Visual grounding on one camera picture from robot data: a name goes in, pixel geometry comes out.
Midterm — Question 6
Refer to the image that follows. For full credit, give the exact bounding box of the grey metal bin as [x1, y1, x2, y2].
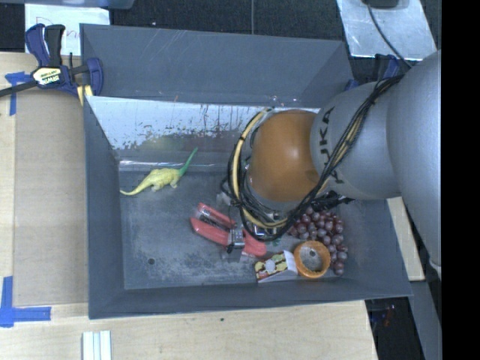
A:
[79, 22, 414, 320]

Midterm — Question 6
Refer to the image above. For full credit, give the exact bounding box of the purple toy grape bunch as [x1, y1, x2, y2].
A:
[287, 205, 350, 277]

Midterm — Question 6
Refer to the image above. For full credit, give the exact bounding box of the red stapler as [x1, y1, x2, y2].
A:
[189, 201, 268, 259]

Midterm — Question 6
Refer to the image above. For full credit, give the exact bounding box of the orange plastic ring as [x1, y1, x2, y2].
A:
[292, 240, 332, 280]

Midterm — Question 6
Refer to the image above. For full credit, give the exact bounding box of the yellow and green toy dinosaur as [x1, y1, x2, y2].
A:
[119, 147, 200, 197]

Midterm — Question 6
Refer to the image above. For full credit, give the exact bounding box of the pale wood flat board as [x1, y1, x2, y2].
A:
[12, 87, 89, 308]

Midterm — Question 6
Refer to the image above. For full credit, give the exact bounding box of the small colourful printed box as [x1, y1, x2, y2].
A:
[253, 250, 299, 284]

